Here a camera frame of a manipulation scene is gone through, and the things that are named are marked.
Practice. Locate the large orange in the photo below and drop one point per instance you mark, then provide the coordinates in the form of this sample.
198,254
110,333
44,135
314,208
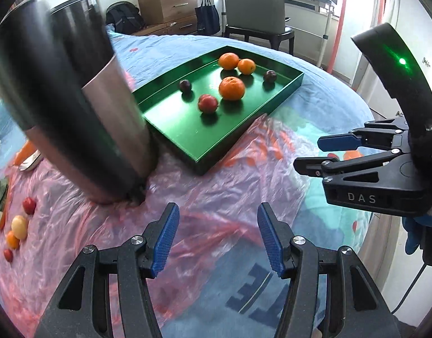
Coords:
232,88

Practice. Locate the yellow apple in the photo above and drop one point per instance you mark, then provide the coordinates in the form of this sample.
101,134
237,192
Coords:
19,227

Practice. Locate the pink plastic sheet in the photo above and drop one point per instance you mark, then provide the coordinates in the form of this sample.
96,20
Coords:
216,190

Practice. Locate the pink pipe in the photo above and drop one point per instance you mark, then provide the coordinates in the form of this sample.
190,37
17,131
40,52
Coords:
342,0

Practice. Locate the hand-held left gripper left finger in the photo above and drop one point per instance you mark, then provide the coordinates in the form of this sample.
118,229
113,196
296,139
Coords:
165,239

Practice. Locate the dark tote bag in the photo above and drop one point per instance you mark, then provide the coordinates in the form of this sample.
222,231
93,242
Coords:
207,17

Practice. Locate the grey office chair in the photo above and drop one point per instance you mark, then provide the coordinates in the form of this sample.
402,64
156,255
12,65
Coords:
252,3

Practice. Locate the red apple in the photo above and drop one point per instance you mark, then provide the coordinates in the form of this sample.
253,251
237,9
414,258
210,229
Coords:
207,103

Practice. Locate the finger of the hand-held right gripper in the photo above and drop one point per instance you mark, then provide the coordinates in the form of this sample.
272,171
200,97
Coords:
342,167
339,142

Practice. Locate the green tray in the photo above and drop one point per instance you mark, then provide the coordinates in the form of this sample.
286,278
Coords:
187,130

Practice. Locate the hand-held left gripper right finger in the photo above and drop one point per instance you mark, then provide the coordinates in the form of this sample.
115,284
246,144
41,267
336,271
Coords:
270,239

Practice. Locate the person's right hand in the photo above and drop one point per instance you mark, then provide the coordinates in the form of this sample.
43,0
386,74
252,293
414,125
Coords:
414,234

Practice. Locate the black backpack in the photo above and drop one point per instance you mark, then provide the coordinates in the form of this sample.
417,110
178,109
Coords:
126,17

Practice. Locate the wooden drawer cabinet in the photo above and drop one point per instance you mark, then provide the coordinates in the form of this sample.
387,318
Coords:
166,3

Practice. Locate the carrot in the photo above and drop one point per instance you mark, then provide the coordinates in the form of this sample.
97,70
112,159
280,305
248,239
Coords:
24,153

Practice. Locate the dark purple plum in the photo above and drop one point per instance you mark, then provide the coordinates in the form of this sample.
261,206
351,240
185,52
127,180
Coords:
185,85
270,75

